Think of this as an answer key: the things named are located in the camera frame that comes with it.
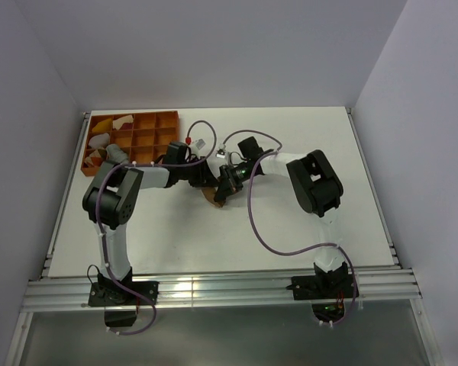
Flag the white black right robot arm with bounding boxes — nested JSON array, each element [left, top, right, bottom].
[[214, 136, 352, 297]]

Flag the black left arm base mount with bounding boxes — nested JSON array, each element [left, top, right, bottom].
[[88, 274, 160, 330]]

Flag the orange wooden compartment tray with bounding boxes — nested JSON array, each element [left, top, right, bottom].
[[79, 111, 179, 177]]

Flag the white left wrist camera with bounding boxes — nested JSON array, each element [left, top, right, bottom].
[[190, 139, 205, 149]]

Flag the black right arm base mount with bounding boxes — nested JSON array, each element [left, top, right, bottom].
[[285, 262, 359, 325]]

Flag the yellow rolled sock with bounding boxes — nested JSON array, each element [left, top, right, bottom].
[[92, 118, 113, 133]]

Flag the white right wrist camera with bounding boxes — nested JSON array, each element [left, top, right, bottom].
[[215, 143, 228, 160]]

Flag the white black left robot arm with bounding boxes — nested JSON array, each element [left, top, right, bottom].
[[82, 139, 218, 304]]

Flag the orange white rolled sock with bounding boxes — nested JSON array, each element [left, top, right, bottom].
[[83, 148, 108, 168]]

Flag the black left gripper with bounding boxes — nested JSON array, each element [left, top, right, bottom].
[[178, 156, 220, 188]]

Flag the grey sock with black stripes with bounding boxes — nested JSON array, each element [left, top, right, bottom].
[[105, 143, 130, 164]]

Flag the white maroon rolled sock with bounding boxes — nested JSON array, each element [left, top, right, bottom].
[[112, 114, 134, 131]]

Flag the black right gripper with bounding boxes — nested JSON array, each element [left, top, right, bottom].
[[216, 163, 258, 202]]

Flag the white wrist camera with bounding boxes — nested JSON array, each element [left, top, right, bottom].
[[215, 143, 228, 160], [190, 139, 205, 149]]

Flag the aluminium table edge rail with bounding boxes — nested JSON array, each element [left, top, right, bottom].
[[346, 108, 402, 267]]

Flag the brown striped sock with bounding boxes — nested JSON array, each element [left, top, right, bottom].
[[201, 187, 227, 208]]

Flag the aluminium front frame rail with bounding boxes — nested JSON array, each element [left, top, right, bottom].
[[21, 267, 422, 313]]

